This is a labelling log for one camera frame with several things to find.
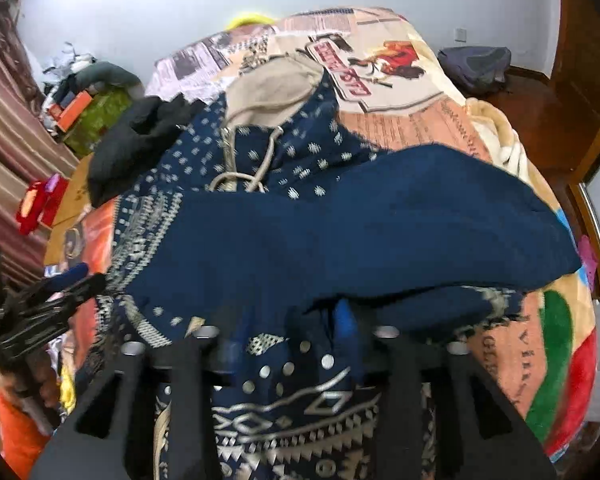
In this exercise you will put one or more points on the wooden door frame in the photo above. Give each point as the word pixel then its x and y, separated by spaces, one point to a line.
pixel 587 85

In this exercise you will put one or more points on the pile of white clothes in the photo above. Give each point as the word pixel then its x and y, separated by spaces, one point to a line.
pixel 70 57

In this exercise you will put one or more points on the cream fleece blanket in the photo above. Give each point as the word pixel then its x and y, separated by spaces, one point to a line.
pixel 502 135

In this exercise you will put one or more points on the striped curtain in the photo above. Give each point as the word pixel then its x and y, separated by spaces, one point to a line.
pixel 10 125

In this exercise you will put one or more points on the person's left hand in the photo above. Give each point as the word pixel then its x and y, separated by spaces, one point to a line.
pixel 45 380

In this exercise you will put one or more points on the red bag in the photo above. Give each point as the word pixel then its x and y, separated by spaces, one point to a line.
pixel 37 202

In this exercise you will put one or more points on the navy patterned hoodie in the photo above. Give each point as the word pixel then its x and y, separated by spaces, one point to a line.
pixel 330 230

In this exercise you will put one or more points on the wall socket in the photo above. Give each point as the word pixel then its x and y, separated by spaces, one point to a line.
pixel 460 35

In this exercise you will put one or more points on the pink item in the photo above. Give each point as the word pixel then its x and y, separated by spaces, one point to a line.
pixel 587 257

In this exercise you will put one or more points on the grey-green garment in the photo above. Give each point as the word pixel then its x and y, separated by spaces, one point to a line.
pixel 105 74

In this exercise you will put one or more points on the green bag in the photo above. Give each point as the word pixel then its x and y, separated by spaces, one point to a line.
pixel 97 120

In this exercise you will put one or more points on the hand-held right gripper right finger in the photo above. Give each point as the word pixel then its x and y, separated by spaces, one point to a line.
pixel 349 327

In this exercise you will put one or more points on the black garment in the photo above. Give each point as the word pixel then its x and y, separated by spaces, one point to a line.
pixel 140 130

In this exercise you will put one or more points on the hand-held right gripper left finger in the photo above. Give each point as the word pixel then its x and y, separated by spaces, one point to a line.
pixel 190 370

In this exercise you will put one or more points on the yellow cloth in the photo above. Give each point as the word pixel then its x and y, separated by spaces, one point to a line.
pixel 67 390

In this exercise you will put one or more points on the printed blanket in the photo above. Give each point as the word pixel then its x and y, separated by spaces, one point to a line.
pixel 430 110

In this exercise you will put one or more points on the grey backpack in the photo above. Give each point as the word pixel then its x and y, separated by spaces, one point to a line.
pixel 475 67

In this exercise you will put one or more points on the cardboard box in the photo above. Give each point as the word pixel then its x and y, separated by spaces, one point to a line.
pixel 75 195

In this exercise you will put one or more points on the orange box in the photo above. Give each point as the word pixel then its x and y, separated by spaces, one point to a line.
pixel 70 109

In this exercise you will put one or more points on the yellow pillow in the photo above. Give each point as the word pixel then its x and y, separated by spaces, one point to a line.
pixel 250 19

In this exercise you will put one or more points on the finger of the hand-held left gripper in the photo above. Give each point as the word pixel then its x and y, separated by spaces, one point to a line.
pixel 82 287
pixel 72 274

